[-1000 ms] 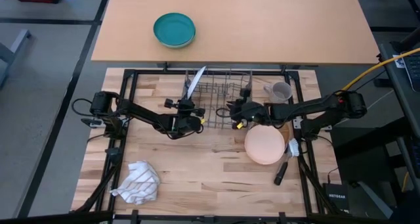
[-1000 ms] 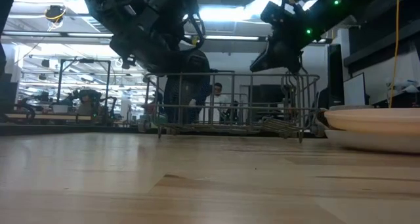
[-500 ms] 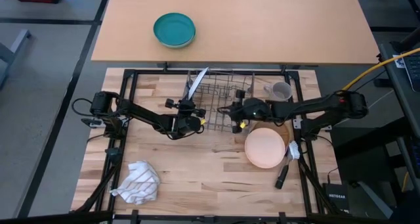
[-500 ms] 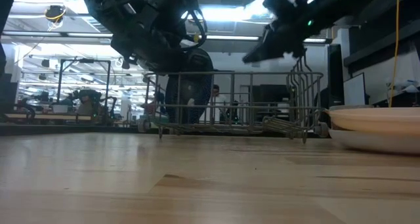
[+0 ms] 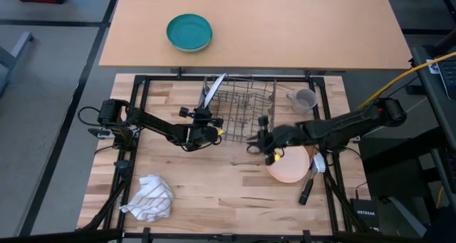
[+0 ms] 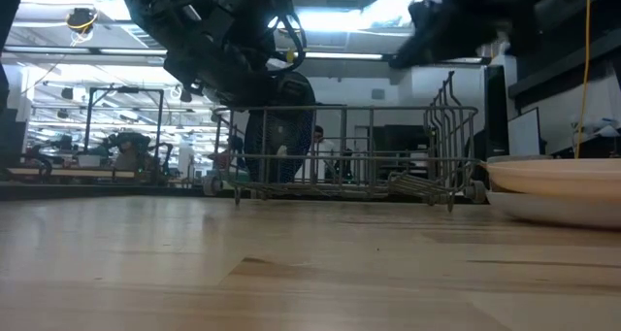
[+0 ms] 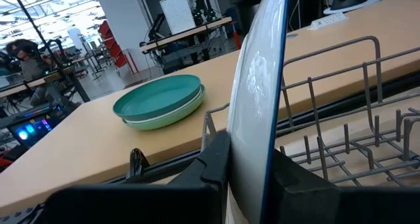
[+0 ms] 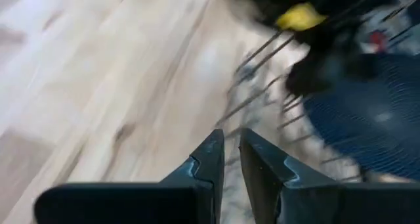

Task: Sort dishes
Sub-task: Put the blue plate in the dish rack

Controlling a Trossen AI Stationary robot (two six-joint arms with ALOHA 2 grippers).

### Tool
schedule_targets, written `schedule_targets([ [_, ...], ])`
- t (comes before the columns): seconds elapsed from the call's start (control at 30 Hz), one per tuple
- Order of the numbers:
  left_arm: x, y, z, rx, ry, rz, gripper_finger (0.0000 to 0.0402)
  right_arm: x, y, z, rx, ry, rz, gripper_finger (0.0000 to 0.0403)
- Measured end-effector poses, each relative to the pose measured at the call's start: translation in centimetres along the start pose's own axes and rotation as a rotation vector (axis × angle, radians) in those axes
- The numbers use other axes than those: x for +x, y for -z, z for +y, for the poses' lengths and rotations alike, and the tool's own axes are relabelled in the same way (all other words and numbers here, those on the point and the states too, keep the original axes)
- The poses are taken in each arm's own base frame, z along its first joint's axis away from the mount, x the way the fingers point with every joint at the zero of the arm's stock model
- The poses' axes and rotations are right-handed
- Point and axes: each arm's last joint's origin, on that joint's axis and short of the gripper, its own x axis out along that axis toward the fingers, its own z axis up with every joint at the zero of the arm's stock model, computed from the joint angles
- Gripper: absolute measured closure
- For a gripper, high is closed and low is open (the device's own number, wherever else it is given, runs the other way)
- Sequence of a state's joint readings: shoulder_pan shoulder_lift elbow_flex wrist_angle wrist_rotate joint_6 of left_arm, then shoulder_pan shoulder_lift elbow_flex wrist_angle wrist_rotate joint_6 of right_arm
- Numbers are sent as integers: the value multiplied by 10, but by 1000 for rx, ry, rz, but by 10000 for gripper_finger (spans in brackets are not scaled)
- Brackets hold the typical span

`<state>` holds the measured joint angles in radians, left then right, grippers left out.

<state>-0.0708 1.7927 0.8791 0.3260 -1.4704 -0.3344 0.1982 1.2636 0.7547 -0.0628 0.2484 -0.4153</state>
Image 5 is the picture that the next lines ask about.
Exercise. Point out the grey plastic mug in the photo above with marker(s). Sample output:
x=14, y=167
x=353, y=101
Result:
x=303, y=101

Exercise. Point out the translucent white plate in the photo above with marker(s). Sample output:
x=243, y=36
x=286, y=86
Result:
x=213, y=91

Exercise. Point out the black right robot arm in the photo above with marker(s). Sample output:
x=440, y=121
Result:
x=356, y=123

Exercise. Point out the black rig frame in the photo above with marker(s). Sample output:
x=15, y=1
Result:
x=164, y=78

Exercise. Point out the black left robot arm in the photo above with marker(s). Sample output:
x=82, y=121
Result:
x=156, y=123

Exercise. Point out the pink plate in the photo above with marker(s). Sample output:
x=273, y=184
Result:
x=290, y=170

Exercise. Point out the white paper label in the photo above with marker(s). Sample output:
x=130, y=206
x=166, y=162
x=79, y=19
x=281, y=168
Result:
x=432, y=66

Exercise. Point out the white striped cloth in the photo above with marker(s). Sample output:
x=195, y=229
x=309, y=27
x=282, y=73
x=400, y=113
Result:
x=149, y=198

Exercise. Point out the grey bench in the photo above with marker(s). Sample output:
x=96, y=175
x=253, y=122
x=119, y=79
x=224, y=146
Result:
x=10, y=59

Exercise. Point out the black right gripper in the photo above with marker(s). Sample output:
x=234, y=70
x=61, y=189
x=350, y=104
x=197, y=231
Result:
x=281, y=136

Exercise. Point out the black keyboard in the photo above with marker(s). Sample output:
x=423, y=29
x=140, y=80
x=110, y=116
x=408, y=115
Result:
x=449, y=77

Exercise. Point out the light wooden desk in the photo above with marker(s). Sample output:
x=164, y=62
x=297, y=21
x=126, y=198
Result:
x=285, y=29

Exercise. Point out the teal plate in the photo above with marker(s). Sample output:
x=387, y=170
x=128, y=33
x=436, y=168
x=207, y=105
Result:
x=189, y=32

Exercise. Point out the black network switch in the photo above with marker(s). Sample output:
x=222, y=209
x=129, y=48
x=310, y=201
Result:
x=365, y=214

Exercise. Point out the dark side desk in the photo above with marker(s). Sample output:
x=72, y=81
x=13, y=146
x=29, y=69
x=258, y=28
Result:
x=432, y=122

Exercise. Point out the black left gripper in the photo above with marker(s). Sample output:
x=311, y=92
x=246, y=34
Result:
x=204, y=134

